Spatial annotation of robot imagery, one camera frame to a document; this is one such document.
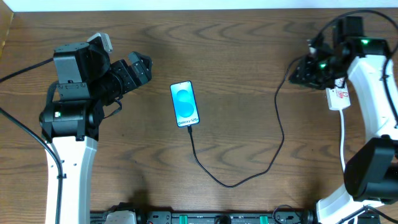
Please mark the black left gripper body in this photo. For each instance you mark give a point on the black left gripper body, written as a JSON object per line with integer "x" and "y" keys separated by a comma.
{"x": 131, "y": 76}

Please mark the white power strip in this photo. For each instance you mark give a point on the white power strip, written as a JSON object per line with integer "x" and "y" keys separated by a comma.
{"x": 338, "y": 95}

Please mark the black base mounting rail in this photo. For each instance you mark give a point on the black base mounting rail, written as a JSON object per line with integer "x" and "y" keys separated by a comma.
{"x": 129, "y": 213}

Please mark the blue screen Galaxy smartphone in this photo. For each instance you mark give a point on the blue screen Galaxy smartphone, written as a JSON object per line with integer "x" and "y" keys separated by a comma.
{"x": 184, "y": 102}

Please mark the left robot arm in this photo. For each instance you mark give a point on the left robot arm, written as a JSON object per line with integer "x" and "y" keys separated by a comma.
{"x": 87, "y": 82}

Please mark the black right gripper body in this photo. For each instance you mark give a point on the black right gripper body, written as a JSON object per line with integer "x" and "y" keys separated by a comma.
{"x": 304, "y": 72}

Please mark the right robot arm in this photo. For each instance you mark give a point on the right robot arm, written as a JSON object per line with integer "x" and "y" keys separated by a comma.
{"x": 370, "y": 176}

